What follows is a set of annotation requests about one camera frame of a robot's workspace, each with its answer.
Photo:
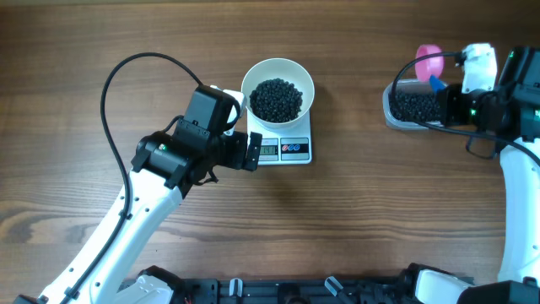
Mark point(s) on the white digital kitchen scale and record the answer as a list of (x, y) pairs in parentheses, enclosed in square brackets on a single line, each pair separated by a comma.
[(290, 145)]

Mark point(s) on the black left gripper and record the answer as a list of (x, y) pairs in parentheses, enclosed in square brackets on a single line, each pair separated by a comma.
[(237, 160)]

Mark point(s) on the clear plastic bean container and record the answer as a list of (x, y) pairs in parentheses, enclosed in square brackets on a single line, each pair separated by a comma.
[(407, 86)]

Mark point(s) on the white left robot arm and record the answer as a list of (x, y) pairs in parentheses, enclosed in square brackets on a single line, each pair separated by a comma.
[(164, 169)]

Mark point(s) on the pink scoop with blue handle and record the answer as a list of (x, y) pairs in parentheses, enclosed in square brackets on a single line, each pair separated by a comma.
[(429, 70)]

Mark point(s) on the black beans in bowl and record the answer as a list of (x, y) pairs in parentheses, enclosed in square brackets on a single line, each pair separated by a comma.
[(276, 101)]

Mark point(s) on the white bowl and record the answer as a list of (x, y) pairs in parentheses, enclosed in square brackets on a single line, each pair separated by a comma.
[(287, 70)]

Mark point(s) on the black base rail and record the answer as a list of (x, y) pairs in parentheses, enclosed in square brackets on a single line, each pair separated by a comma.
[(295, 291)]

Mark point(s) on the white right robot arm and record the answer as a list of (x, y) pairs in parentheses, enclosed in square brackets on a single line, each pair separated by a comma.
[(504, 108)]

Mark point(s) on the black beans in container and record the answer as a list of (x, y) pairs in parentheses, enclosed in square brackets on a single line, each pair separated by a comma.
[(416, 106)]

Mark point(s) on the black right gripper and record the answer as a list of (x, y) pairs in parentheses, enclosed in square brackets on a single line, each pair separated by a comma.
[(448, 99)]

